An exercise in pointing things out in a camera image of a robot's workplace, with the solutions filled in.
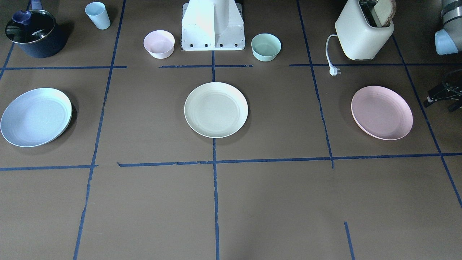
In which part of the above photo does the green bowl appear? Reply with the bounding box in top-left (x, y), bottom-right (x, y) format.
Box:
top-left (251, 33), bottom-right (282, 61)

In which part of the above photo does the blue plate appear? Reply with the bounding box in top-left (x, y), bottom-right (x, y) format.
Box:
top-left (1, 88), bottom-right (73, 148)

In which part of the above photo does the light blue cup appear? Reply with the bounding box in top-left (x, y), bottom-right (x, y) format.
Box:
top-left (85, 2), bottom-right (110, 30)

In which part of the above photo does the bread slice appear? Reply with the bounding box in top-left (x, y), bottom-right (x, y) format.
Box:
top-left (371, 0), bottom-right (396, 27)

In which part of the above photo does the pink plate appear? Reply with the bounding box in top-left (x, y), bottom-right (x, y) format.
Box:
top-left (351, 86), bottom-right (414, 140)

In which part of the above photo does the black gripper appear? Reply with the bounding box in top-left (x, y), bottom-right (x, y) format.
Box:
top-left (423, 83), bottom-right (462, 112)

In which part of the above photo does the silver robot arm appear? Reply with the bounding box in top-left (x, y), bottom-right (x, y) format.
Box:
top-left (424, 0), bottom-right (462, 112)

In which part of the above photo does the pink bowl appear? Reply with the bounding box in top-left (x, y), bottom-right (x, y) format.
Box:
top-left (143, 30), bottom-right (175, 59)

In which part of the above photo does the white power cable with plug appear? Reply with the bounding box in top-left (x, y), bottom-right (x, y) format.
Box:
top-left (326, 34), bottom-right (342, 77)

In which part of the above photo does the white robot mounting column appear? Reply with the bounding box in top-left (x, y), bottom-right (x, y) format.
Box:
top-left (180, 0), bottom-right (245, 51)

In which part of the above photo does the cream plate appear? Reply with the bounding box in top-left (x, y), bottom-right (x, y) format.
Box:
top-left (184, 82), bottom-right (249, 138)

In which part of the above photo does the dark blue saucepan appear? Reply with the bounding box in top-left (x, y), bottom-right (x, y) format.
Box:
top-left (5, 0), bottom-right (67, 58)

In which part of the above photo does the cream toaster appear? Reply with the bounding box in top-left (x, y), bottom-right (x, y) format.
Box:
top-left (335, 0), bottom-right (395, 61)

